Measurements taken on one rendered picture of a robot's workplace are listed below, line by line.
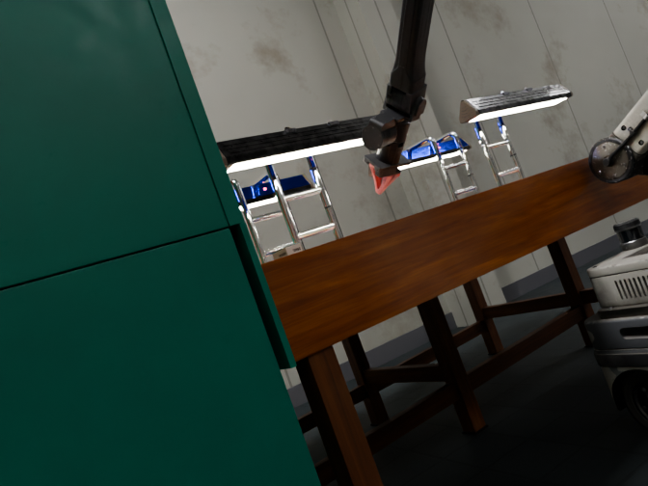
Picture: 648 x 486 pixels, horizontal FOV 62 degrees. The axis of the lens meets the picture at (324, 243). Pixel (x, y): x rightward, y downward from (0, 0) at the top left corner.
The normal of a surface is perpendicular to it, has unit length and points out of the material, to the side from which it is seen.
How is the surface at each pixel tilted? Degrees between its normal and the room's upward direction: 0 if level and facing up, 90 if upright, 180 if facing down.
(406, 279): 90
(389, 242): 90
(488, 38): 90
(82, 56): 90
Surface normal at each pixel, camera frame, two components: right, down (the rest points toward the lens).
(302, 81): 0.44, -0.21
